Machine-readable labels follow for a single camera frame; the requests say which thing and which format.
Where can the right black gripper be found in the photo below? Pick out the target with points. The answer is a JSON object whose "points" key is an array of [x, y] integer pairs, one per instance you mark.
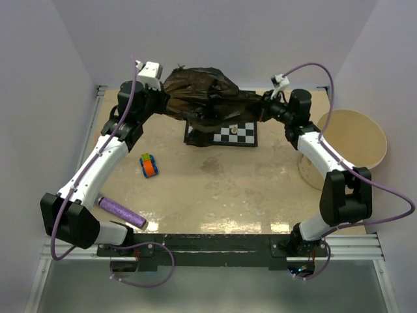
{"points": [[265, 103]]}

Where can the black trash bag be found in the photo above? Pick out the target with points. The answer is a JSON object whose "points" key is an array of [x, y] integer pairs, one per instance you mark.
{"points": [[208, 100]]}

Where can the beige round trash bin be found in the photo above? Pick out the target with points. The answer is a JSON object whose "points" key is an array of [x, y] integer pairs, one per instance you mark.
{"points": [[356, 137]]}

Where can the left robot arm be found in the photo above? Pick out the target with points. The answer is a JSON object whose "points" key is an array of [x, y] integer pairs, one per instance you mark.
{"points": [[67, 213]]}

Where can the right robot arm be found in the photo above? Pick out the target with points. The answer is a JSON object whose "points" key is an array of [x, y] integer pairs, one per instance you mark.
{"points": [[346, 196]]}

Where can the black white chessboard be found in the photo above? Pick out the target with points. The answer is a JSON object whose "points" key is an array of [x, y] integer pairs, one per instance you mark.
{"points": [[245, 137]]}

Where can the colourful toy block car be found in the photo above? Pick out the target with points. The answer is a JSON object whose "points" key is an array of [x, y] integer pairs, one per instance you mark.
{"points": [[148, 165]]}

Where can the purple glitter microphone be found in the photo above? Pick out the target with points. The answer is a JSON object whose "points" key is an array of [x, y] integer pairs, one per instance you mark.
{"points": [[122, 212]]}

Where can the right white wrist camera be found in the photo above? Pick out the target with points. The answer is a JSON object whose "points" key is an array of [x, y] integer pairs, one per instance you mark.
{"points": [[280, 83]]}

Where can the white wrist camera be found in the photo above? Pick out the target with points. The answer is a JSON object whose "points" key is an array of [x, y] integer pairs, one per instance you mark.
{"points": [[149, 74], [280, 83]]}

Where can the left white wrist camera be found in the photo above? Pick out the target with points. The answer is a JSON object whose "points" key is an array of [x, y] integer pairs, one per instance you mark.
{"points": [[149, 74]]}

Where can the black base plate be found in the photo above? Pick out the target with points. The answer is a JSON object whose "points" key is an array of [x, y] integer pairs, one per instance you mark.
{"points": [[272, 251]]}

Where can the aluminium left rail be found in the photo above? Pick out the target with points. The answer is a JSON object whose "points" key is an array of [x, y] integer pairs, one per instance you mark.
{"points": [[100, 92]]}

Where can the aluminium rail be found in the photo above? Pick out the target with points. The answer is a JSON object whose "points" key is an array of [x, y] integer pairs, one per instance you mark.
{"points": [[343, 247], [100, 92]]}

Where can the aluminium front rail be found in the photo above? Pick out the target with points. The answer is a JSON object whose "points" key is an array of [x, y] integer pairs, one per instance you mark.
{"points": [[343, 247]]}

